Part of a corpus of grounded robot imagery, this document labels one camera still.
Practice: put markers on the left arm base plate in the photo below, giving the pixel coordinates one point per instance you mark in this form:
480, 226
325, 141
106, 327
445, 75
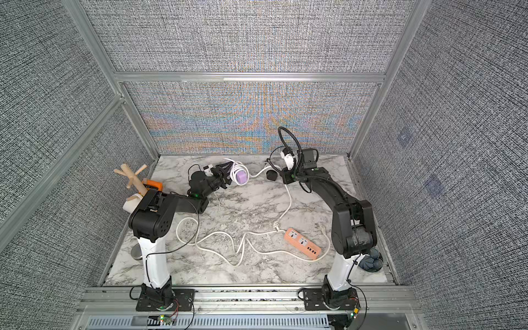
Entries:
152, 301

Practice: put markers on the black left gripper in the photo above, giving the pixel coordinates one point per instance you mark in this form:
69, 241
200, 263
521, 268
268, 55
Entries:
221, 174

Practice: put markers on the orange box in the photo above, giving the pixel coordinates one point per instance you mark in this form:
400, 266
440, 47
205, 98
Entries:
150, 184

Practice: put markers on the metal tin can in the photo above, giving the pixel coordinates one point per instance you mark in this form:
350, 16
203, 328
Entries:
136, 252

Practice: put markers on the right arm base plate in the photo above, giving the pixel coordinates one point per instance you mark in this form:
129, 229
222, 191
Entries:
323, 299

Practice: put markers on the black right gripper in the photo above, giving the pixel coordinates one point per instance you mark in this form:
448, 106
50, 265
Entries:
287, 175

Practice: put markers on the aluminium front rail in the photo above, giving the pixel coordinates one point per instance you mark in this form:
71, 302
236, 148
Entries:
266, 299

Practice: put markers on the black and white power strip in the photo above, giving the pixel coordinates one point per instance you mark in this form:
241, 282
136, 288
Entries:
272, 174

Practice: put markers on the dark blue bowl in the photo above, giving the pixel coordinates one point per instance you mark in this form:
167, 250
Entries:
372, 262

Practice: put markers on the pink power strip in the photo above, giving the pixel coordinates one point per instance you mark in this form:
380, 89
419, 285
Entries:
302, 244

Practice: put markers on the cream ceramic mug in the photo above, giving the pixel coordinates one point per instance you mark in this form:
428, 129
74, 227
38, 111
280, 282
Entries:
132, 203

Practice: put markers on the wooden mug tree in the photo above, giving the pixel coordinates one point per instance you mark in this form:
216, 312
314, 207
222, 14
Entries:
126, 171

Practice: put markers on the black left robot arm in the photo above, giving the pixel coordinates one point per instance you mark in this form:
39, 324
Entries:
151, 221

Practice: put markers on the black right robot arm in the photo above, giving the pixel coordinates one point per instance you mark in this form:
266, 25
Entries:
353, 232

